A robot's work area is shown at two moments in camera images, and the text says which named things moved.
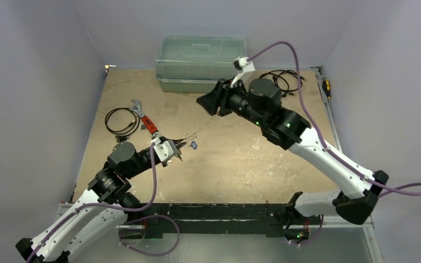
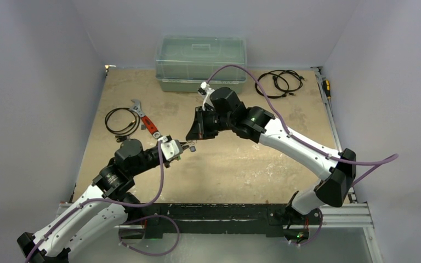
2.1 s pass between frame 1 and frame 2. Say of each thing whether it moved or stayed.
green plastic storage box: stayed
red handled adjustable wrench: stayed
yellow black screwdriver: stayed
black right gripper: moved
